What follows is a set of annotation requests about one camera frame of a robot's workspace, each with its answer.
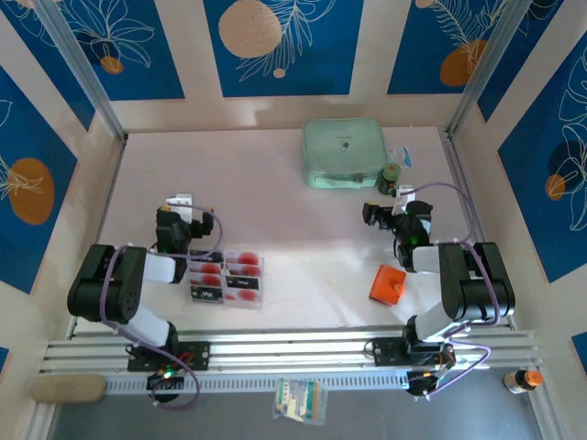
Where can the clear bag of packets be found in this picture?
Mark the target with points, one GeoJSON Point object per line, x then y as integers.
{"type": "Point", "coordinates": [300, 399]}

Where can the aluminium mounting rail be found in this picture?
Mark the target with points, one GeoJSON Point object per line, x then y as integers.
{"type": "Point", "coordinates": [293, 348]}

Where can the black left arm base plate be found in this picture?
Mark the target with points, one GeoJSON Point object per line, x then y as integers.
{"type": "Point", "coordinates": [197, 355]}

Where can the beige foam pad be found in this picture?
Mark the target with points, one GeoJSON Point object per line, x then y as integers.
{"type": "Point", "coordinates": [69, 388]}

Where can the orange card holder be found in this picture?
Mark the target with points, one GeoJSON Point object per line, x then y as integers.
{"type": "Point", "coordinates": [387, 284]}

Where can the small clear blue-printed packet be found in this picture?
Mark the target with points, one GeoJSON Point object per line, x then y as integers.
{"type": "Point", "coordinates": [402, 156]}

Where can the aluminium frame post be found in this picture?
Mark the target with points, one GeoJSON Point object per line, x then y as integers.
{"type": "Point", "coordinates": [82, 69]}
{"type": "Point", "coordinates": [486, 69]}

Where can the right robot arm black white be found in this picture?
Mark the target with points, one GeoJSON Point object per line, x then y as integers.
{"type": "Point", "coordinates": [477, 275]}

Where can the dark bottle with green cap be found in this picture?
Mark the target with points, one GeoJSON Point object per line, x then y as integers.
{"type": "Point", "coordinates": [390, 176]}

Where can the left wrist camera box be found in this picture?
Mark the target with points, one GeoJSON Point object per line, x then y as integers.
{"type": "Point", "coordinates": [180, 200]}

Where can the black VIP card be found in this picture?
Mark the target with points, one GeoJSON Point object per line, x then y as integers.
{"type": "Point", "coordinates": [207, 293]}
{"type": "Point", "coordinates": [204, 253]}
{"type": "Point", "coordinates": [238, 281]}

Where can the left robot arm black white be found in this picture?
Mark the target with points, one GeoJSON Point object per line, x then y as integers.
{"type": "Point", "coordinates": [98, 284]}

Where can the mint green zip pouch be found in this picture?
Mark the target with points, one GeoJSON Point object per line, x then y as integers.
{"type": "Point", "coordinates": [341, 151]}

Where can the white card with red dot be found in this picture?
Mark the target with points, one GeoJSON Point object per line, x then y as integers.
{"type": "Point", "coordinates": [247, 269]}
{"type": "Point", "coordinates": [247, 256]}
{"type": "Point", "coordinates": [210, 278]}
{"type": "Point", "coordinates": [246, 296]}
{"type": "Point", "coordinates": [210, 268]}

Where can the brown bottle with orange cap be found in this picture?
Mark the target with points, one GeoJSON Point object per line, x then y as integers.
{"type": "Point", "coordinates": [525, 380]}

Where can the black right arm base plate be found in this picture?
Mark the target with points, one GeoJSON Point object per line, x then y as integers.
{"type": "Point", "coordinates": [387, 350]}

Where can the clear tray of red items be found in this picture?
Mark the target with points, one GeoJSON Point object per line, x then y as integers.
{"type": "Point", "coordinates": [224, 275]}

